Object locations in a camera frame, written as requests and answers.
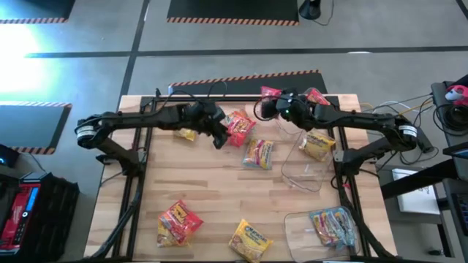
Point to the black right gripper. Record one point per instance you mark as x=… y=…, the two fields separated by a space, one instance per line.
x=292 y=109

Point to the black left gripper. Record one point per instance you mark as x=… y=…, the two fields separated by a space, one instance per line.
x=201 y=117

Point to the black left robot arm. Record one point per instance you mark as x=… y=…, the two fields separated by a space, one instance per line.
x=139 y=118

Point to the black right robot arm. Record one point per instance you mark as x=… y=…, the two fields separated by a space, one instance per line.
x=365 y=120

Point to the clear plastic bin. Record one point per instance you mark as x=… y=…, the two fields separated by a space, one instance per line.
x=283 y=126
x=298 y=237
x=307 y=179

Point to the black hazard-striped floor mat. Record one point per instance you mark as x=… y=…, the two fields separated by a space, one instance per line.
x=234 y=9
x=33 y=7
x=241 y=87

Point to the black pole stand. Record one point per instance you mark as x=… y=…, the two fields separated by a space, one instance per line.
x=310 y=9

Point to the black side desk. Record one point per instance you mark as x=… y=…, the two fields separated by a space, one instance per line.
x=438 y=91

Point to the white paper sheet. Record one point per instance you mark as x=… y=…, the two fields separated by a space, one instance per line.
x=417 y=201

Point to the red and white object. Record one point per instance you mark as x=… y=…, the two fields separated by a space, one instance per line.
x=457 y=94

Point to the grey cart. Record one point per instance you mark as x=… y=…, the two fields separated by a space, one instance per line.
x=413 y=226

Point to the black storage crate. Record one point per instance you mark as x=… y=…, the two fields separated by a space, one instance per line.
x=58 y=219

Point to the grey hazard-striped floor mat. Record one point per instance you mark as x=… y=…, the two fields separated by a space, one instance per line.
x=29 y=126

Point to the black box blue light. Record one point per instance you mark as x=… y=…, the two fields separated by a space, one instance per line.
x=9 y=157

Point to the red electronic device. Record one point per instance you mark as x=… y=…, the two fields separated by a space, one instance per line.
x=16 y=219

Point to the black aluminium table frame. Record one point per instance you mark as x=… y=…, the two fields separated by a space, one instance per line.
x=237 y=98

